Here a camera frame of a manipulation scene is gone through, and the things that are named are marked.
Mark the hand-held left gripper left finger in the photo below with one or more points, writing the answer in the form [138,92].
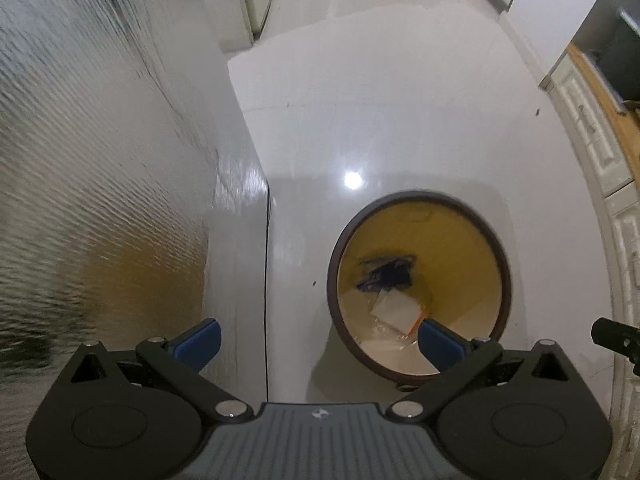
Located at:
[200,344]

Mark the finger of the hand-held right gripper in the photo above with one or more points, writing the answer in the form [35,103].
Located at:
[617,340]

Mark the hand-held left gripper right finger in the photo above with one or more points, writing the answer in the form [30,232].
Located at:
[440,347]

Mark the brown-rimmed yellow trash bin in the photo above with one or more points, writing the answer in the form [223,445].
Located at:
[450,255]

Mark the white paper packet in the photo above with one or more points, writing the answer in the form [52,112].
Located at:
[397,312]

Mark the dark blue wrapper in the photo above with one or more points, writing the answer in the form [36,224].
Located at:
[387,272]

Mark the white cabinet with wooden top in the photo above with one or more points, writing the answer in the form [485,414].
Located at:
[595,125]

